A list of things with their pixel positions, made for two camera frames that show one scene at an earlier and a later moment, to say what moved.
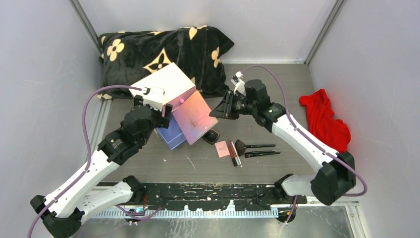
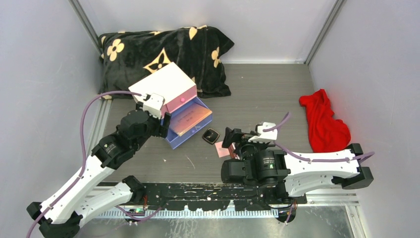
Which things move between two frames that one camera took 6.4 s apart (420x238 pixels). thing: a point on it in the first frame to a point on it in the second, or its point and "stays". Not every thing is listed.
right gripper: x=225 y=109 to x=232 y=136
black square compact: x=211 y=136 stays
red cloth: x=332 y=131 stays
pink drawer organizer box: x=171 y=79 stays
